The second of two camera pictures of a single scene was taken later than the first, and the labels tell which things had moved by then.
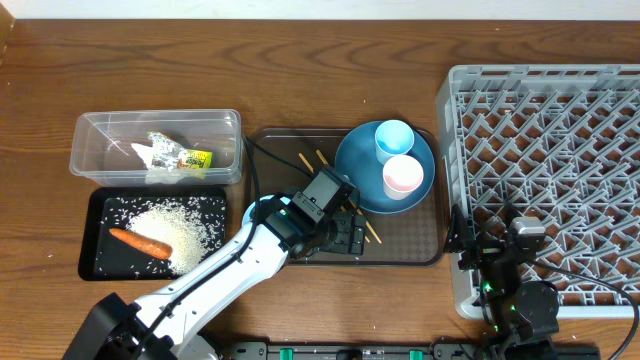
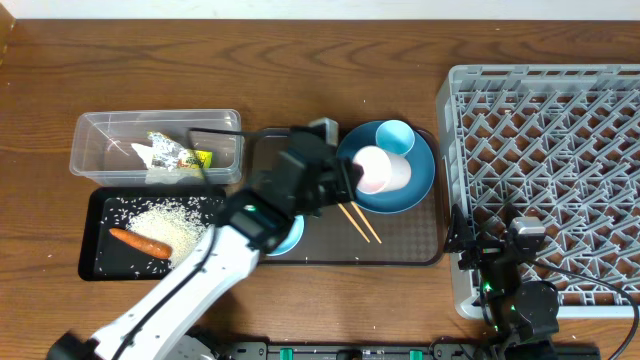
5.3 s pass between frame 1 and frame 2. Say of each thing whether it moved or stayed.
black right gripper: stayed
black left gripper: moved
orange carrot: stayed
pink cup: moved
